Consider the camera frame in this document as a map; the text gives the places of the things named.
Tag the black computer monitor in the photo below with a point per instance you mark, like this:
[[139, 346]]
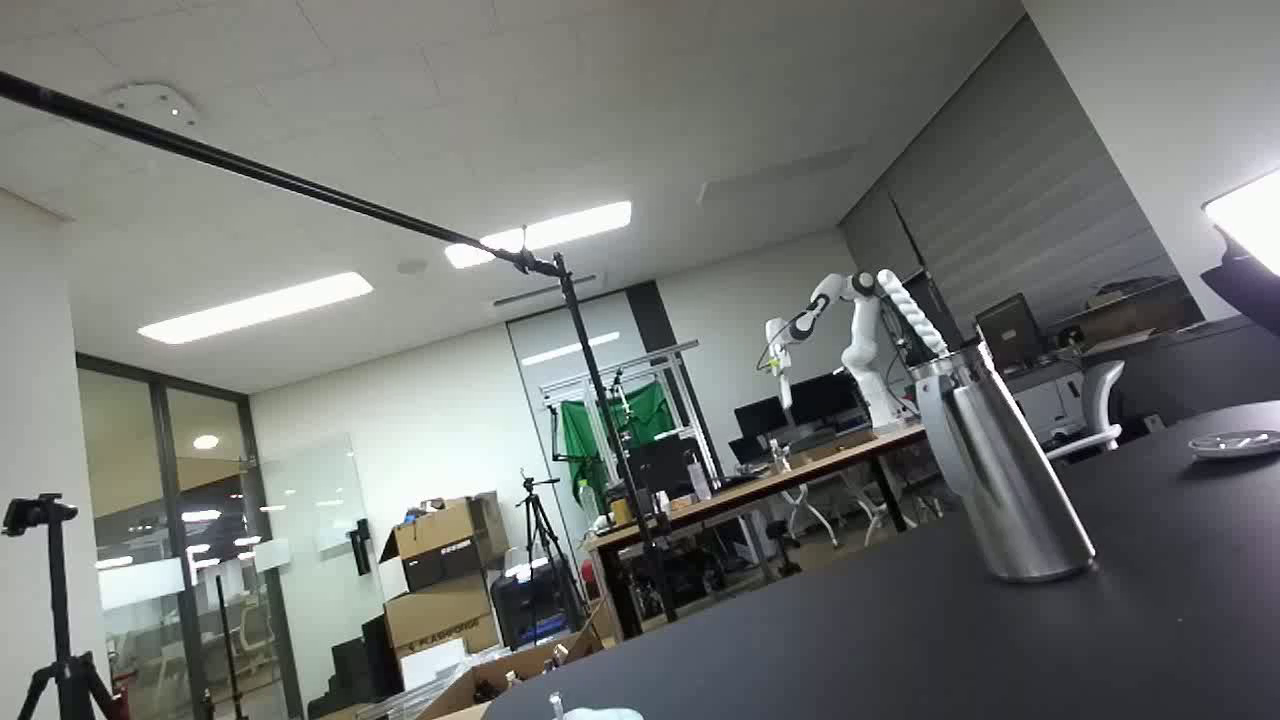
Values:
[[763, 419], [824, 396]]

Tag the black light stand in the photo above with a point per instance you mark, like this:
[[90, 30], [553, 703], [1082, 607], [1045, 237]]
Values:
[[604, 425]]

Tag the grey flask lid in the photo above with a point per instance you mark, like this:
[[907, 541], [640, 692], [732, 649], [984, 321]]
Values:
[[1240, 444]]

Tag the closed cardboard box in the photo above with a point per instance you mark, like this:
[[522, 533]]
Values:
[[444, 538], [443, 615]]

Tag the open cardboard box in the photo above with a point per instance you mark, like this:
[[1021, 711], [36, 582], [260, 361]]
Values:
[[514, 669]]

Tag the stainless steel flask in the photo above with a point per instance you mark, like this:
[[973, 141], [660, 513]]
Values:
[[1003, 482]]

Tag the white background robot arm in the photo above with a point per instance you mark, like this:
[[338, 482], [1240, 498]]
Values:
[[866, 341]]

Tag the bright light panel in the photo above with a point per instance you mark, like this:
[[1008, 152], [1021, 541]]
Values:
[[1253, 222]]

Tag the rectangular ceiling light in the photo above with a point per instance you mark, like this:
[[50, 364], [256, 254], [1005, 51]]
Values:
[[541, 232], [254, 310]]

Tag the wooden desk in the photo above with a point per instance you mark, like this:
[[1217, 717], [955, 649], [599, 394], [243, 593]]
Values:
[[763, 484]]

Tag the green cloth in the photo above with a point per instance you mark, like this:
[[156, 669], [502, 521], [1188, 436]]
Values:
[[650, 413], [578, 444]]

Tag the small black tripod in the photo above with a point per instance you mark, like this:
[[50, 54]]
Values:
[[541, 526]]

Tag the black boom pole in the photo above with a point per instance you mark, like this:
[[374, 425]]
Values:
[[266, 172]]

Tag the black tripod with camera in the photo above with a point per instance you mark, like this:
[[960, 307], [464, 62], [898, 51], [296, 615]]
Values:
[[58, 586]]

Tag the round ceiling smoke detector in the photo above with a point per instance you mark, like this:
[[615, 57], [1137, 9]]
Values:
[[148, 106]]

